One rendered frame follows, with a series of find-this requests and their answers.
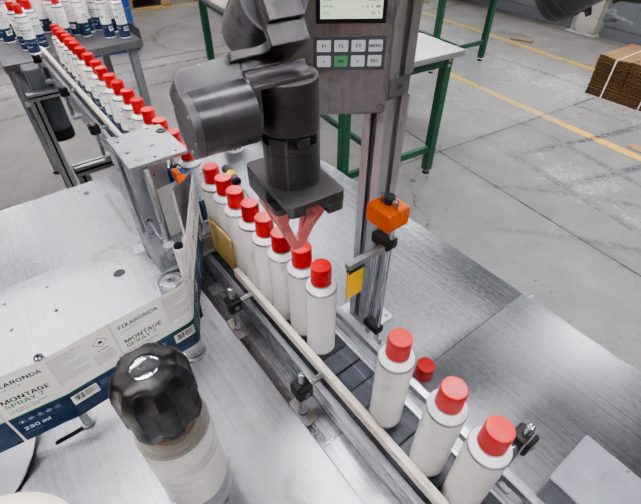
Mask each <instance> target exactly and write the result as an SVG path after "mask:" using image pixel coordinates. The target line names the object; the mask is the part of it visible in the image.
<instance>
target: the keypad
mask: <svg viewBox="0 0 641 504"><path fill-rule="evenodd" d="M313 38H314V68H315V69H316V70H317V71H319V70H382V69H384V61H385V51H386V41H387V36H338V37H313Z"/></svg>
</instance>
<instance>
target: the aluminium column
mask: <svg viewBox="0 0 641 504"><path fill-rule="evenodd" d="M422 6H423V0H396V5H395V14H394V24H393V33H392V43H391V52H390V62H389V71H388V85H387V95H386V100H385V110H384V112H381V113H380V114H377V120H376V131H375V142H374V152H373V163H372V174H371V184H370V195H369V202H370V201H372V200H374V199H376V198H379V197H380V195H381V192H387V193H393V194H395V195H396V189H397V182H398V175H399V167H400V160H401V153H402V146H403V139H404V132H405V125H406V118H407V111H408V104H409V97H410V92H408V93H405V94H402V95H399V96H396V97H394V98H391V99H387V98H388V88H389V80H391V79H394V78H397V77H399V76H402V75H406V74H409V73H413V69H414V62H415V55H416V48H417V41H418V34H419V27H420V20H421V13H422ZM373 123H374V114H363V128H362V142H361V156H360V170H359V185H358V199H357V213H356V227H355V241H354V255H353V259H354V258H355V257H357V256H359V255H361V254H362V248H363V238H364V228H365V219H366V209H367V200H368V189H369V178H370V164H371V149H372V135H373ZM376 229H377V226H375V225H374V224H373V223H371V222H370V221H369V220H367V227H366V238H365V249H364V253H365V252H366V251H368V250H370V249H372V248H374V247H375V243H374V242H373V241H371V236H372V232H373V231H374V230H376ZM384 256H385V251H384V252H383V253H381V254H380V259H379V267H378V275H377V283H376V290H375V298H374V306H373V314H372V316H373V317H376V314H377V307H378V300H379V292H380V285H381V278H382V270H383V263H384ZM364 264H365V267H364V270H363V281H362V291H361V292H360V303H359V292H358V293H357V294H355V295H353V296H352V297H350V311H349V312H350V313H351V314H352V315H353V316H354V317H355V318H356V319H357V320H359V321H360V322H361V323H362V324H363V320H364V318H365V317H366V316H367V309H368V300H369V292H370V283H371V274H372V265H373V258H372V259H370V260H369V261H367V262H365V263H364ZM358 304H359V313H358V316H357V311H358ZM363 325H364V324H363Z"/></svg>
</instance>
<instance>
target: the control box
mask: <svg viewBox="0 0 641 504"><path fill-rule="evenodd" d="M395 5H396V0H388V4H387V15H386V23H351V24H316V0H309V2H308V5H307V8H306V11H305V14H304V17H303V18H304V21H305V24H306V27H307V30H308V34H309V37H310V39H309V40H308V41H307V42H306V43H305V44H304V45H303V46H302V47H301V48H300V49H299V50H298V51H297V52H296V53H295V54H294V55H293V57H292V58H291V59H290V60H289V61H292V60H296V59H301V58H304V59H305V61H306V65H307V66H311V67H313V68H314V38H313V37H338V36H387V41H386V51H385V61H384V69H382V70H319V71H318V72H319V102H320V115H328V114H380V113H381V112H384V110H385V100H386V95H387V85H388V71H389V62H390V52H391V43H392V33H393V24H394V14H395Z"/></svg>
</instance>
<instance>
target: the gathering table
mask: <svg viewBox="0 0 641 504"><path fill-rule="evenodd" d="M127 23H128V27H129V31H130V34H131V39H127V40H122V39H121V38H120V35H119V32H118V33H116V34H115V35H116V38H115V39H112V40H107V39H105V36H104V32H96V33H93V34H92V35H93V37H90V38H82V36H81V37H74V38H75V40H76V41H79V42H80V45H81V46H84V47H85V48H86V51H87V52H92V53H93V55H94V56H99V55H101V56H102V59H103V62H104V65H105V66H106V67H107V70H108V73H114V74H115V71H114V68H113V65H112V62H111V58H110V55H109V53H114V52H119V51H124V50H127V52H128V55H129V59H130V62H131V66H132V69H133V73H134V76H135V80H136V83H137V87H138V90H139V94H140V97H142V98H143V100H144V103H145V107H147V106H151V107H152V104H151V100H150V96H149V93H148V89H147V85H146V81H145V78H144V74H143V70H142V67H141V63H140V59H139V56H138V52H137V48H139V47H143V42H142V37H141V33H140V29H139V28H137V27H136V26H134V25H133V24H132V23H130V22H128V21H127ZM45 36H46V38H47V41H48V43H49V46H50V49H48V50H46V51H47V52H48V53H49V54H50V55H51V56H52V57H54V56H58V54H57V51H56V48H55V46H54V43H53V41H52V39H51V38H52V36H53V34H45ZM16 41H17V43H15V44H11V45H6V44H5V43H4V41H0V65H1V66H2V68H3V69H4V71H5V73H6V74H8V76H9V78H10V80H11V82H12V85H13V87H14V89H15V91H16V93H17V95H18V97H19V99H20V101H21V103H22V105H23V108H24V110H25V112H26V114H27V116H28V118H29V120H30V122H31V124H32V126H33V128H34V130H35V133H36V135H37V137H38V139H39V141H40V143H41V145H42V147H43V149H44V151H45V153H46V156H47V158H48V160H49V162H50V164H51V166H52V168H53V170H55V171H54V172H53V174H61V176H62V179H63V181H64V183H65V185H66V187H67V189H68V185H67V183H66V181H65V179H64V177H63V175H62V173H61V170H60V168H59V166H58V164H57V162H56V160H55V158H54V155H53V153H52V151H51V149H50V147H49V145H48V143H47V140H46V138H45V136H44V134H43V133H42V132H41V130H40V129H39V127H38V124H37V122H36V121H35V120H33V119H32V118H31V116H30V114H29V112H28V110H27V108H26V106H25V104H24V103H25V102H28V99H27V97H26V95H25V93H28V92H30V90H29V88H28V86H27V84H26V83H25V81H24V79H23V77H22V75H21V72H20V70H21V68H20V65H22V64H28V63H33V61H32V59H31V58H32V57H31V55H30V53H29V52H23V50H22V47H21V45H20V43H19V41H18V39H17V40H16ZM115 76H116V74H115Z"/></svg>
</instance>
